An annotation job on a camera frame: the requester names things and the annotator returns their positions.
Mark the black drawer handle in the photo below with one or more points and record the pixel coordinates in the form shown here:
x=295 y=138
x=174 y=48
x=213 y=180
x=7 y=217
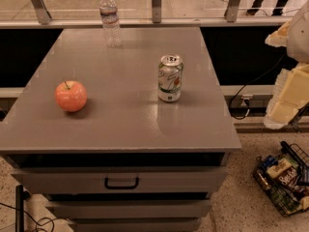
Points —
x=121 y=184

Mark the clear plastic water bottle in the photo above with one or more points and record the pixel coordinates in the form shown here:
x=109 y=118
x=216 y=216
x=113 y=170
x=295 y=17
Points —
x=108 y=11

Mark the brown snack bag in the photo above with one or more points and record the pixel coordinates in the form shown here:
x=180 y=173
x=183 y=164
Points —
x=285 y=175

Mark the white green soda can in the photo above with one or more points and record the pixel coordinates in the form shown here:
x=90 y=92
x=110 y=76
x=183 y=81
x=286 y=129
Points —
x=170 y=71

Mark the black wire basket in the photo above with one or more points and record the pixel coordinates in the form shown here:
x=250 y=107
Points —
x=285 y=201

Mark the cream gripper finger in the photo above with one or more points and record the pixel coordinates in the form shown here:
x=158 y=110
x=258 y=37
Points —
x=289 y=95
x=279 y=37

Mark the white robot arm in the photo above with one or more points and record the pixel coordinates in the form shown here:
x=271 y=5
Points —
x=298 y=38

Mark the black stand pole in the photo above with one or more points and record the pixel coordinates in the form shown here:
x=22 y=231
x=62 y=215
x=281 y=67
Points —
x=19 y=215

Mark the red yellow apple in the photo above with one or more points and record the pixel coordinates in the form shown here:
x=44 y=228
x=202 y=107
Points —
x=71 y=95

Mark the blue snack packet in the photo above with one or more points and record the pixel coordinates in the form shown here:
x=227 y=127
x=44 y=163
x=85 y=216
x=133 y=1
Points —
x=268 y=162

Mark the grey drawer cabinet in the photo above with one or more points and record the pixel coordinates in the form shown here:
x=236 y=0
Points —
x=178 y=149

